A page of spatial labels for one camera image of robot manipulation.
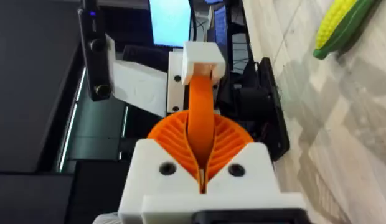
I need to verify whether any computer monitor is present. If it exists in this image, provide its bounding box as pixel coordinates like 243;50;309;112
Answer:
148;0;192;48

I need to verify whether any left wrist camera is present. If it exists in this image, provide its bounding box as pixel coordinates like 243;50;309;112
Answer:
77;0;113;103

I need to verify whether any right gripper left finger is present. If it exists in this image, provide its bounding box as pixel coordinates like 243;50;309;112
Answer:
117;110;207;224

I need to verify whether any orange ribbed wedge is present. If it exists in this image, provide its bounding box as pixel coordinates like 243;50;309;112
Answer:
186;63;217;168

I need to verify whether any black upright wrist plate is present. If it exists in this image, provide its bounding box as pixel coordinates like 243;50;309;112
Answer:
257;57;291;162

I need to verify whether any bare white finger of the left gripper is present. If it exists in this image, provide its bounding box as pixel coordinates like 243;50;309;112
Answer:
166;40;227;114

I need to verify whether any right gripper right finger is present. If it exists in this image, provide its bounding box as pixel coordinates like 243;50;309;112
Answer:
207;113;281;196

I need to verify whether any toy corn cob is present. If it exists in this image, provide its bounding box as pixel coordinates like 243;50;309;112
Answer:
312;0;379;60

